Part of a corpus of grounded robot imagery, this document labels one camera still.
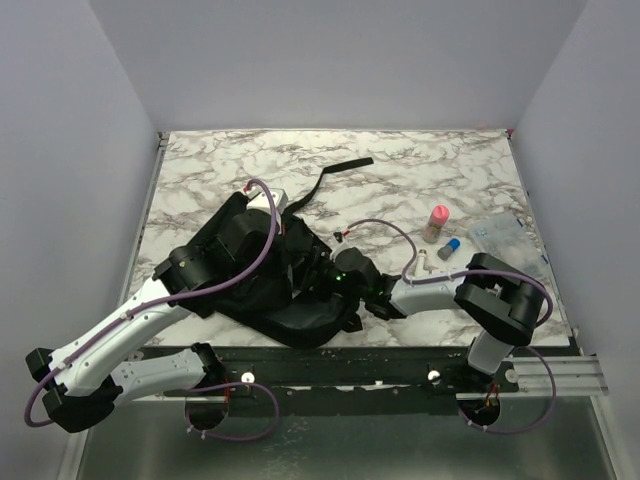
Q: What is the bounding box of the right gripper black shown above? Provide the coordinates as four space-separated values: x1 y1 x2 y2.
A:
279 247 368 304

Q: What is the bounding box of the black student backpack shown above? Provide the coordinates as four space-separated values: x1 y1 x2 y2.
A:
164 155 375 350

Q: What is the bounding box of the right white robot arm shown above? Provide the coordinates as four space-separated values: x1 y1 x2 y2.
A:
304 247 553 392

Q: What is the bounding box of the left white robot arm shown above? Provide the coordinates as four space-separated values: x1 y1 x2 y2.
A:
23 209 280 433

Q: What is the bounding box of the white correction pen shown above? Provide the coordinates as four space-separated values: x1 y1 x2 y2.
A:
412 249 431 279

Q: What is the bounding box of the blue cap grey tube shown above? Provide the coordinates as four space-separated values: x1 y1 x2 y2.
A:
437 238 461 261

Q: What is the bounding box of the pink cap glue bottle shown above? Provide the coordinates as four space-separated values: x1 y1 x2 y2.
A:
423 204 450 244

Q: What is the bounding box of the clear plastic pencil case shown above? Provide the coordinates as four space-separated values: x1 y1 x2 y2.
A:
468 212 549 282

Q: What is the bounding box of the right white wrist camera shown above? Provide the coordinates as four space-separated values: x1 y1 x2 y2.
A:
330 230 352 259

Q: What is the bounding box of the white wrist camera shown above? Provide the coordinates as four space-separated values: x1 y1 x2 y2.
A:
330 230 352 259
245 185 289 213

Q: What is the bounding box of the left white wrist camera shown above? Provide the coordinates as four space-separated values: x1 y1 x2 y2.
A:
245 185 289 213

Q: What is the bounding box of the aluminium table edge rail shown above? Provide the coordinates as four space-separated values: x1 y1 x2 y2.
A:
116 131 171 308

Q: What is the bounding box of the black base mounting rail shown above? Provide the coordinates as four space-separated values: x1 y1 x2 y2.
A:
139 342 521 419

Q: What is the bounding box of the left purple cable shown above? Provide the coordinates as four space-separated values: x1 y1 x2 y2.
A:
24 178 281 429

